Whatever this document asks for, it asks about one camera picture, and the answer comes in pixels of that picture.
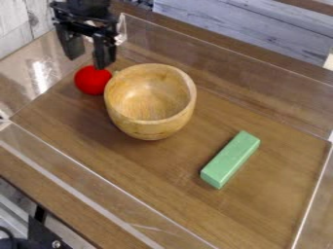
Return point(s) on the green rectangular block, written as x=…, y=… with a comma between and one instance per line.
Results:
x=229, y=159

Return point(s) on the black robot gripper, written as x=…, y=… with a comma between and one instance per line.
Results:
x=86, y=18

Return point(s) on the clear acrylic corner bracket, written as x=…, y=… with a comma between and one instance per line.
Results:
x=122, y=33

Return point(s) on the red plush strawberry toy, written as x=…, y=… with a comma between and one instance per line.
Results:
x=91, y=80

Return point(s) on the clear acrylic tray wall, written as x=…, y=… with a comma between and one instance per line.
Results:
x=131, y=193

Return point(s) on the black metal table bracket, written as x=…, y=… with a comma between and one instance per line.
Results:
x=24, y=232

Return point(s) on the wooden bowl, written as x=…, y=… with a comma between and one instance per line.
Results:
x=150, y=99

